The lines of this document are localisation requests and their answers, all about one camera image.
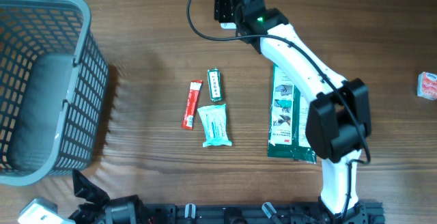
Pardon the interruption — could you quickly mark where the grey plastic shopping basket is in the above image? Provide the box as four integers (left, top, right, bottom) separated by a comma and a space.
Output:
1, 0, 109, 186

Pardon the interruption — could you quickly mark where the green 3M gloves bag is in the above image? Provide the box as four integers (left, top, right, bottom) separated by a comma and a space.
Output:
267, 66, 317, 164

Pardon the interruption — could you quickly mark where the white barcode scanner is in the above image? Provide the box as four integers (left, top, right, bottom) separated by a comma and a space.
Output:
221, 23, 236, 30

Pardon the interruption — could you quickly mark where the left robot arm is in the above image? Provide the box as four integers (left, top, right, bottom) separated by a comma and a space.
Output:
68, 169, 155, 224

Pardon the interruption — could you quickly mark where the small red packet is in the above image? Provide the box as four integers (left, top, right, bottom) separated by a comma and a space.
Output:
181, 80, 203, 130

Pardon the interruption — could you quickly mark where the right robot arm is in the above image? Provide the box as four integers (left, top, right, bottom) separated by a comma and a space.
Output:
226, 0, 371, 221

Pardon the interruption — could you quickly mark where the green white small box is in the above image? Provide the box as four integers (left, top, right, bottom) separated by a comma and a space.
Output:
207, 68, 223, 102

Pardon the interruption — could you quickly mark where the light green wet wipes pack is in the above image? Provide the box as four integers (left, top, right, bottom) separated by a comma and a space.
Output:
197, 104, 232, 148

